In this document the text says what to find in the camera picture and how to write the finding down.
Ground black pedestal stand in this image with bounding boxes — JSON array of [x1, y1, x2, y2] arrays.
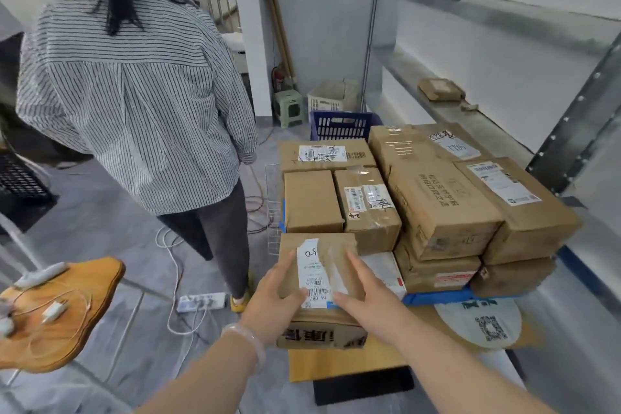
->
[[312, 367, 416, 406]]

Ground white round chair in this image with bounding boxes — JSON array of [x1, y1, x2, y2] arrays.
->
[[222, 32, 249, 74]]

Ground translucent white bracelet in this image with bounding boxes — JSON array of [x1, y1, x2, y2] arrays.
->
[[221, 323, 267, 373]]

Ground metal shelving rack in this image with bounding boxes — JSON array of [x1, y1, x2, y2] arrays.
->
[[361, 0, 621, 414]]

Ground person's right hand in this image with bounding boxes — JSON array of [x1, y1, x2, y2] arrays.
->
[[332, 251, 418, 347]]

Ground yellow printed cardboard box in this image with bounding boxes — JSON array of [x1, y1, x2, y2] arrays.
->
[[289, 297, 539, 383]]

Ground plain small cardboard box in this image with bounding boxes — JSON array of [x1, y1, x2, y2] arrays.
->
[[283, 169, 345, 234]]

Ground white wire cart grey handle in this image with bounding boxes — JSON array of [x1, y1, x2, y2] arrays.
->
[[264, 164, 286, 257]]

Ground person's left forearm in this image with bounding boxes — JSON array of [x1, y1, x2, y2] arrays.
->
[[133, 331, 263, 414]]

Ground large brown box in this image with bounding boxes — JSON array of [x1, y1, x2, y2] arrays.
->
[[393, 239, 482, 294], [469, 257, 556, 299]]

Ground box with scribbled label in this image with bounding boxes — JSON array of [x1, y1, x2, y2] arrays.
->
[[278, 138, 378, 175]]

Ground black plastic crate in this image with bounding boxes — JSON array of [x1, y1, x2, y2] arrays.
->
[[0, 151, 54, 208]]

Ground green plastic stool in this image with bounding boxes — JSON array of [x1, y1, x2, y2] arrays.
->
[[274, 90, 307, 128]]

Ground white power strip with plugs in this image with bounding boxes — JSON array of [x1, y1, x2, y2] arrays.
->
[[177, 292, 228, 314]]

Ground cardboard box with white label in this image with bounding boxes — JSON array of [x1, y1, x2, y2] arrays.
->
[[453, 156, 583, 266]]

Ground box with torn label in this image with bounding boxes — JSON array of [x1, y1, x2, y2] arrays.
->
[[276, 232, 367, 351]]

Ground wooden poles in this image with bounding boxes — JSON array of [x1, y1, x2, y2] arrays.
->
[[261, 0, 296, 80]]

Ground person's right forearm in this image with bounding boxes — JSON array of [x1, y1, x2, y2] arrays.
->
[[387, 321, 554, 414]]

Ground white router box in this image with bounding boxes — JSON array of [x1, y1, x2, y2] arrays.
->
[[361, 252, 408, 301]]

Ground white charger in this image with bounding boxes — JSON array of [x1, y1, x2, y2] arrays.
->
[[41, 300, 69, 323]]

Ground cream plastic basket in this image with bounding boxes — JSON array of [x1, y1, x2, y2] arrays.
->
[[307, 78, 360, 114]]

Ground small white adapter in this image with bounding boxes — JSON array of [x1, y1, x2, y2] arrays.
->
[[0, 300, 16, 337]]

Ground yellow shoe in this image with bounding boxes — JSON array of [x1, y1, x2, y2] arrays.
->
[[229, 272, 253, 314]]

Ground box with Chinese print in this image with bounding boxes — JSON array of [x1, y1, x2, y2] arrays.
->
[[387, 160, 505, 262]]

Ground dark red cable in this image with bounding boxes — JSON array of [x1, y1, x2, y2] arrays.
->
[[242, 164, 283, 235]]

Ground white power cable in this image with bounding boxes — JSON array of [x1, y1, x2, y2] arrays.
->
[[155, 226, 210, 337]]

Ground white plastic device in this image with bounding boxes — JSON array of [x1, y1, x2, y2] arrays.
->
[[14, 261, 69, 289]]

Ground dark blue plastic crate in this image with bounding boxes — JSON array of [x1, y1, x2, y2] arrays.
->
[[309, 110, 384, 142]]

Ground person's left hand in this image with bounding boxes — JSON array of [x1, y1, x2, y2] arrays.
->
[[240, 252, 309, 347]]

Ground taped box two labels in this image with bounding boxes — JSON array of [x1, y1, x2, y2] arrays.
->
[[333, 167, 402, 256]]

